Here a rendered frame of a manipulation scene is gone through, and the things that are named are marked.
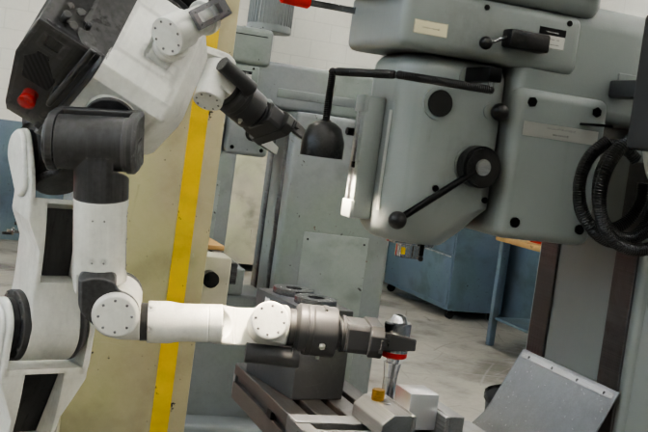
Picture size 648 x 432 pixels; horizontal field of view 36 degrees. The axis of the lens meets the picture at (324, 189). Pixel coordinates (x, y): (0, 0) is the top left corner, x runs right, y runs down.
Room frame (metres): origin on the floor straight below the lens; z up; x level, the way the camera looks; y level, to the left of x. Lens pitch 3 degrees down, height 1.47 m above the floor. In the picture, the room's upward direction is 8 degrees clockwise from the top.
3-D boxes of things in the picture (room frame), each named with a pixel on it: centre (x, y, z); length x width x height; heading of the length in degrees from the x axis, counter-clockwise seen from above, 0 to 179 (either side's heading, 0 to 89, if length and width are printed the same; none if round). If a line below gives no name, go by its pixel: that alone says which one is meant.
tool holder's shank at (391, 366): (1.77, -0.16, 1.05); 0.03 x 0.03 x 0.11
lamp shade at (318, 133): (1.70, 0.01, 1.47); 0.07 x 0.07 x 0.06
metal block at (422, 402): (1.67, -0.20, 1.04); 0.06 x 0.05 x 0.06; 21
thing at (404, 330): (1.77, -0.16, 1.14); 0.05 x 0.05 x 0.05
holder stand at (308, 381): (2.13, 0.01, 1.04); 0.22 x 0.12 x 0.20; 30
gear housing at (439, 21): (1.78, -0.20, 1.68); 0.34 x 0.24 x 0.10; 111
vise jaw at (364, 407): (1.65, -0.15, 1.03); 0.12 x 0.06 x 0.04; 21
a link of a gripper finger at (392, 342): (1.74, -0.16, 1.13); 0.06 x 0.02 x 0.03; 97
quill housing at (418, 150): (1.77, -0.17, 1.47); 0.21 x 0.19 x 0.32; 21
